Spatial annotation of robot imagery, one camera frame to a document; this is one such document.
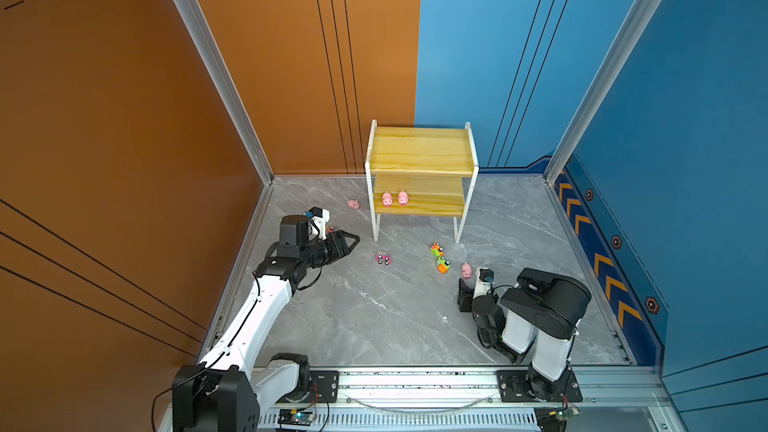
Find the wooden two-tier shelf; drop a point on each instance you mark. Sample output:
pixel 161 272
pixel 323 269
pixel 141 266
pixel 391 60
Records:
pixel 437 167

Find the orange green toy car upper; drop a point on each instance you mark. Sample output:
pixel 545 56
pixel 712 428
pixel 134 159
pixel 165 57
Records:
pixel 437 250

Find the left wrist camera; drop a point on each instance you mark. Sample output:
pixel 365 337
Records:
pixel 318 222

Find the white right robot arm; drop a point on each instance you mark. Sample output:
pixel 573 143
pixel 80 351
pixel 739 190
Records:
pixel 540 314

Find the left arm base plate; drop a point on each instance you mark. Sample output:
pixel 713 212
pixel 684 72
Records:
pixel 323 383

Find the aluminium corner post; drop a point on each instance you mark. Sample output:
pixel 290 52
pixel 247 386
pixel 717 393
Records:
pixel 203 38
pixel 631 30

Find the left controller board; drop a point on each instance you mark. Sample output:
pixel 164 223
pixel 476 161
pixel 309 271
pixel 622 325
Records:
pixel 295 420

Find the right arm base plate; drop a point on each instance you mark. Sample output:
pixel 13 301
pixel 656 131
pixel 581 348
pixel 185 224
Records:
pixel 518 386

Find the right controller board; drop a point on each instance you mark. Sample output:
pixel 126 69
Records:
pixel 555 419

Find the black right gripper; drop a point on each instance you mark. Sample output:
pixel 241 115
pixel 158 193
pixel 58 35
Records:
pixel 465 297

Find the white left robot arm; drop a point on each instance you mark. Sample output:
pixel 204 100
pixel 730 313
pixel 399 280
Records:
pixel 221 392

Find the controller board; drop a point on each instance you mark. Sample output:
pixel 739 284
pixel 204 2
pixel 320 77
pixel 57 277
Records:
pixel 555 419
pixel 295 420

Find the left aluminium corner post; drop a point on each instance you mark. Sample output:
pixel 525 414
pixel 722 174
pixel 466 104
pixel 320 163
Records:
pixel 203 38

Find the aluminium mounting rail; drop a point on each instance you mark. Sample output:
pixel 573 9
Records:
pixel 475 398

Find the right aluminium corner post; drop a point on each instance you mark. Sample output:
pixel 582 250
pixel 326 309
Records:
pixel 631 30

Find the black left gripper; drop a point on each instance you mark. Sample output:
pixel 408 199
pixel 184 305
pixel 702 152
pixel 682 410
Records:
pixel 337 245

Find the pink teal toy van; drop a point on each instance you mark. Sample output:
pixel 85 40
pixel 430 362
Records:
pixel 383 258

